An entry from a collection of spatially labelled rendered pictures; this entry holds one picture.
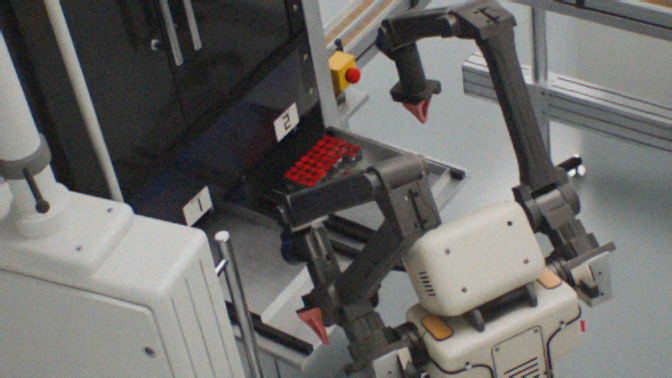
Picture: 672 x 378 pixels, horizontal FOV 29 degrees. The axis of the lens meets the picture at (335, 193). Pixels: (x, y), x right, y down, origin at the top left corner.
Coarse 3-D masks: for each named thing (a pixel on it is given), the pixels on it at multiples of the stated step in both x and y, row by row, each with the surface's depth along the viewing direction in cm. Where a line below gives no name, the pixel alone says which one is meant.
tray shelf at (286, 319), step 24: (288, 144) 331; (312, 144) 330; (264, 168) 325; (288, 168) 324; (240, 192) 320; (264, 192) 319; (456, 192) 311; (288, 312) 287; (240, 336) 284; (264, 336) 283; (312, 336) 281; (288, 360) 277
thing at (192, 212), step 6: (204, 192) 296; (204, 198) 297; (192, 204) 294; (204, 204) 298; (210, 204) 300; (186, 210) 293; (192, 210) 295; (198, 210) 297; (204, 210) 299; (186, 216) 294; (192, 216) 295; (198, 216) 297; (192, 222) 296
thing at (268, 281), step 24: (216, 216) 314; (240, 216) 312; (264, 216) 307; (240, 240) 306; (264, 240) 305; (240, 264) 300; (264, 264) 299; (288, 264) 298; (264, 288) 293; (288, 288) 289; (264, 312) 283
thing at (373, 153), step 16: (368, 144) 323; (368, 160) 322; (384, 160) 321; (432, 176) 314; (448, 176) 311; (288, 192) 317; (432, 192) 307; (352, 208) 310; (368, 208) 309; (352, 224) 302; (368, 224) 305
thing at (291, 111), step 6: (288, 108) 314; (294, 108) 316; (282, 114) 313; (288, 114) 315; (294, 114) 317; (276, 120) 311; (282, 120) 314; (294, 120) 318; (276, 126) 312; (282, 126) 314; (276, 132) 313; (282, 132) 315
